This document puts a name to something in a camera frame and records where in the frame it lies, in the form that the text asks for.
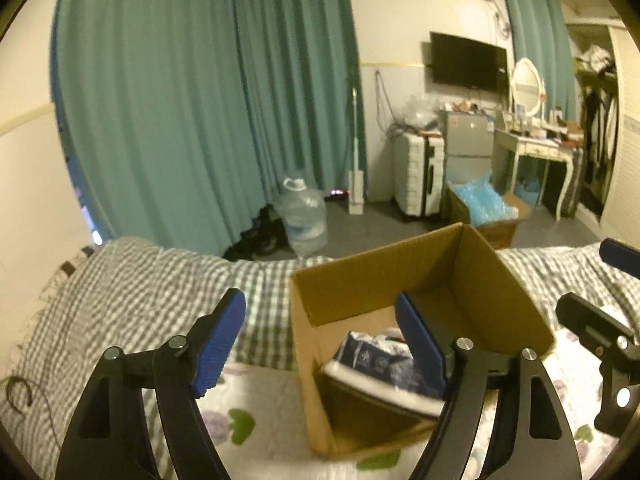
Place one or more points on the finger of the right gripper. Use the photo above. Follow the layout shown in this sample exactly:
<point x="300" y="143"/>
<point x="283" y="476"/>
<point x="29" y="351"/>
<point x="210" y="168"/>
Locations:
<point x="623" y="257"/>
<point x="588" y="322"/>

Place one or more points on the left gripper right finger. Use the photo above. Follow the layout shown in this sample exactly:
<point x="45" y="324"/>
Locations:
<point x="530" y="437"/>

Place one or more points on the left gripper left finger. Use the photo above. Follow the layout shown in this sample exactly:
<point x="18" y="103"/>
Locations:
<point x="108" y="437"/>

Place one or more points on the brown cardboard box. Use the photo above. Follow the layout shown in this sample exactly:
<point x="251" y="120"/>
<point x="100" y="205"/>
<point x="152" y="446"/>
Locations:
<point x="460" y="285"/>

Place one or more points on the cardboard box with blue wrap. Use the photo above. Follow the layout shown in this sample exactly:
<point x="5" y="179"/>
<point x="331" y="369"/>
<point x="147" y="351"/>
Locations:
<point x="496" y="217"/>

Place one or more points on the white floral quilted blanket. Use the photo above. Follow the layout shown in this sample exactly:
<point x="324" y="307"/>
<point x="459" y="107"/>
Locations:
<point x="255" y="419"/>

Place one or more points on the grey checked bed sheet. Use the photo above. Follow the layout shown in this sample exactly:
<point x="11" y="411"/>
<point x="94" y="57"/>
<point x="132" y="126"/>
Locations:
<point x="135" y="295"/>

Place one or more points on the white dressing table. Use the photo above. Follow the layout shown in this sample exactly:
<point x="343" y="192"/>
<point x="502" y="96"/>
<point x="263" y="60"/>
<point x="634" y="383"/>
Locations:
<point x="510" y="149"/>

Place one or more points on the white oval vanity mirror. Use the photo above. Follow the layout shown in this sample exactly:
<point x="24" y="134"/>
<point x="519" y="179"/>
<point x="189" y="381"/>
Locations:
<point x="527" y="92"/>

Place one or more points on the silver mini fridge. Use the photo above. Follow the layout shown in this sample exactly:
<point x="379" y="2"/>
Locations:
<point x="469" y="143"/>

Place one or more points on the white wardrobe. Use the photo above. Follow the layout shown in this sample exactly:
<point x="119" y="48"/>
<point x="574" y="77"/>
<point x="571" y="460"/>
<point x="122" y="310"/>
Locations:
<point x="606" y="69"/>

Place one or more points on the white hard suitcase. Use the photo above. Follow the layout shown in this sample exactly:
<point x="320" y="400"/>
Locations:
<point x="419" y="173"/>

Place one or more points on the small teal curtain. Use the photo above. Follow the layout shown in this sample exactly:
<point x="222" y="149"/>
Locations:
<point x="539" y="33"/>

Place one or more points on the clear plastic bag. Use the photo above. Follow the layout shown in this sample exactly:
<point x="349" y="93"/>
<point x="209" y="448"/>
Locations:
<point x="421" y="111"/>

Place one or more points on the white stick vacuum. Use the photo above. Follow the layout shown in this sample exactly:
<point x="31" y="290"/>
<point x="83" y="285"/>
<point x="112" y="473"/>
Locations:
<point x="356" y="198"/>

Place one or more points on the clear water jug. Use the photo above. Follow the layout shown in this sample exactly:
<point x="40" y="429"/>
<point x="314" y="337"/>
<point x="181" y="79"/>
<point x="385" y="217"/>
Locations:
<point x="302" y="209"/>

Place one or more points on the large teal curtain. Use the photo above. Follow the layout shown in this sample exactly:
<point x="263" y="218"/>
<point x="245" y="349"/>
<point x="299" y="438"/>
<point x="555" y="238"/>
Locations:
<point x="186" y="116"/>

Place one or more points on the black wall television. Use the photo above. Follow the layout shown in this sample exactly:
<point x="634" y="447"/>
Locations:
<point x="467" y="63"/>

